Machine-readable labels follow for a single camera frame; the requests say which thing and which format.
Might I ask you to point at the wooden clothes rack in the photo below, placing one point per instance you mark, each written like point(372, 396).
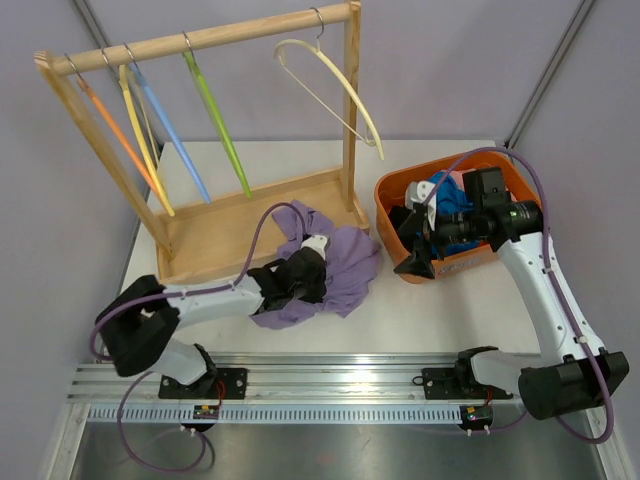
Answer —
point(55, 71)

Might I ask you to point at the green clothes hanger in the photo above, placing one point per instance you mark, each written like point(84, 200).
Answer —
point(215, 115)

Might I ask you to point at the blue t shirt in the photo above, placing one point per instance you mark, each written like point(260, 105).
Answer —
point(451, 200)

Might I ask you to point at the yellow clothes hanger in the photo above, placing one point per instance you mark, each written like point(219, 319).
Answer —
point(143, 134)

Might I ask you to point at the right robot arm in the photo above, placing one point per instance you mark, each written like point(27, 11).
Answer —
point(576, 370)

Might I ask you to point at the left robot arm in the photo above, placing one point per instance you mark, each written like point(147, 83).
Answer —
point(138, 328)

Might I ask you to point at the lavender t shirt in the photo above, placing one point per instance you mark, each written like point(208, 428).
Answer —
point(352, 262)

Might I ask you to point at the orange clothes hanger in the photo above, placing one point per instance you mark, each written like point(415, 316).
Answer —
point(142, 165)

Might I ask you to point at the light blue clothes hanger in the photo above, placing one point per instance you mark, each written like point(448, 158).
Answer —
point(168, 126)

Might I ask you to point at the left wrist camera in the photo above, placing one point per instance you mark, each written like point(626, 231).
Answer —
point(319, 243)

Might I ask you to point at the black t shirt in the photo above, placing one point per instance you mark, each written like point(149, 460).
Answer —
point(400, 217)

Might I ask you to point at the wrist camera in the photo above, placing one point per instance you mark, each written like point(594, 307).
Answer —
point(319, 243)
point(421, 199)

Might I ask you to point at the wooden tray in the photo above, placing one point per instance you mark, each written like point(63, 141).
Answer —
point(211, 241)

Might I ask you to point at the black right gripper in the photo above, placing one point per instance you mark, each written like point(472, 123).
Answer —
point(420, 262)

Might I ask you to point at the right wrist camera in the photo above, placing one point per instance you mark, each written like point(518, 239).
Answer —
point(421, 199)

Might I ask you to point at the pink t shirt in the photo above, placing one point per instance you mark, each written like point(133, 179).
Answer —
point(457, 177)

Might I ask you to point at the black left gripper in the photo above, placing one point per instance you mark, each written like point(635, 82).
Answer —
point(320, 291)

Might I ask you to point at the aluminium mounting rail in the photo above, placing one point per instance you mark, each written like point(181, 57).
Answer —
point(379, 389)

